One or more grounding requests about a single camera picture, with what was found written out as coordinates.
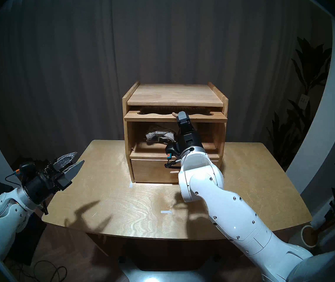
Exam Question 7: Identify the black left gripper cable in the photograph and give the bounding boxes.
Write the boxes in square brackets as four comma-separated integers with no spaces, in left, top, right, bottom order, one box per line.
[5,171,24,185]

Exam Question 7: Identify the wooden cabinet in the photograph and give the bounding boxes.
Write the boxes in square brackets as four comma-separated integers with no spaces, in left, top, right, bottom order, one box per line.
[122,81,229,184]

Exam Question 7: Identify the wooden drawer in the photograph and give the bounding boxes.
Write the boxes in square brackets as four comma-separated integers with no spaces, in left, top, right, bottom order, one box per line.
[131,159,219,184]

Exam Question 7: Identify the black floor cables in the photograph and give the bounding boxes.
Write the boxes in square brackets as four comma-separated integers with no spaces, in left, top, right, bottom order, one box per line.
[7,259,68,282]

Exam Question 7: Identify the black computer tower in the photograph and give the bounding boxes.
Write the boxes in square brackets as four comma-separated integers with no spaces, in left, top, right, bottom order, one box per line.
[0,182,47,266]

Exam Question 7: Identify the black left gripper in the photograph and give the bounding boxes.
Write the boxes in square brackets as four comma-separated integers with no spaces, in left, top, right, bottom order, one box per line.
[23,152,85,204]

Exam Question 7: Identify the grey pants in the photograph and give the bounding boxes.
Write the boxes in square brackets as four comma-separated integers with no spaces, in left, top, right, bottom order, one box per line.
[145,124,179,145]

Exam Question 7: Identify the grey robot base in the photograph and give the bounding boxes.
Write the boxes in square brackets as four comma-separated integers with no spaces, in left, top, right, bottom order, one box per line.
[119,255,224,282]

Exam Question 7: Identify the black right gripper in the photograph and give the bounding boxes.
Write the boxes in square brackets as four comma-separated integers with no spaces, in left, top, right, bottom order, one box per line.
[175,111,202,157]

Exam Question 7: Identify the grey curtain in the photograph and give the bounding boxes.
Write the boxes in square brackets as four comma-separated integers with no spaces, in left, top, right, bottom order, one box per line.
[0,0,332,167]

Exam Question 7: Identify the white plant tag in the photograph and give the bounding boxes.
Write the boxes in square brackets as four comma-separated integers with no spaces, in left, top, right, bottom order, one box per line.
[298,94,310,110]

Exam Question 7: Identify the white plant pot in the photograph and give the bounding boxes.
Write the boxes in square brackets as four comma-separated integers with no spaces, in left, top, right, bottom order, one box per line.
[301,225,318,248]

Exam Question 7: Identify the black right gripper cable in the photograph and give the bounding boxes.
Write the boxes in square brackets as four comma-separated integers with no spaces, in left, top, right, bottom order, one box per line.
[164,155,194,169]

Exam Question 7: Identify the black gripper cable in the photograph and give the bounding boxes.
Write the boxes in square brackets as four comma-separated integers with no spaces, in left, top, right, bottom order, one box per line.
[5,171,24,185]
[164,155,194,169]

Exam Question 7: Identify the tall dark leafy plant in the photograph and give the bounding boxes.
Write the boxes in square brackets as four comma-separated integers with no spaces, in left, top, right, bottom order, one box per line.
[266,37,332,170]

